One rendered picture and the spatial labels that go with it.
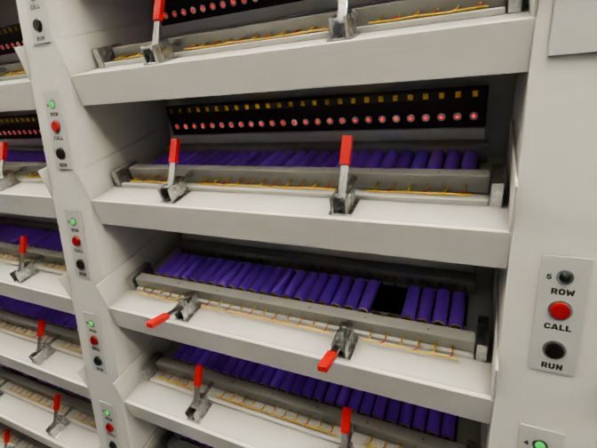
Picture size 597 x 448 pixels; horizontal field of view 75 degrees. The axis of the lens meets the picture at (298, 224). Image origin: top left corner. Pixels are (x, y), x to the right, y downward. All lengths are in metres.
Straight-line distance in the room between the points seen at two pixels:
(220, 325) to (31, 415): 0.72
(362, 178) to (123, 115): 0.45
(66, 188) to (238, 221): 0.34
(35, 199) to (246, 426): 0.54
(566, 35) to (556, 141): 0.09
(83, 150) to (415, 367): 0.58
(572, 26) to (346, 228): 0.27
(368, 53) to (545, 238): 0.25
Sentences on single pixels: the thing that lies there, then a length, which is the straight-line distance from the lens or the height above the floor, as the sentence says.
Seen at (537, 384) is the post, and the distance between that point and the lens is 0.50.
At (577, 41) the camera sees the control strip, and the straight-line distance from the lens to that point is 0.42.
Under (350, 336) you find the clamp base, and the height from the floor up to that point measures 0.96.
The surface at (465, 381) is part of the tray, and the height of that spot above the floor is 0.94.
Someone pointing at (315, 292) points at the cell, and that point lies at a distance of 0.60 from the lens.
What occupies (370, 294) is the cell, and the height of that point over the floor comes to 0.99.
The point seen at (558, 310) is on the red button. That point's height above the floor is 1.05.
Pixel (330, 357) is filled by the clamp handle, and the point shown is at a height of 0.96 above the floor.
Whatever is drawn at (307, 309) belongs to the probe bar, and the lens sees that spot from 0.57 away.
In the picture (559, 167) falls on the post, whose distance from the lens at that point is 0.42.
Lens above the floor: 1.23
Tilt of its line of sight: 14 degrees down
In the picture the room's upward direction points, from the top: 2 degrees counter-clockwise
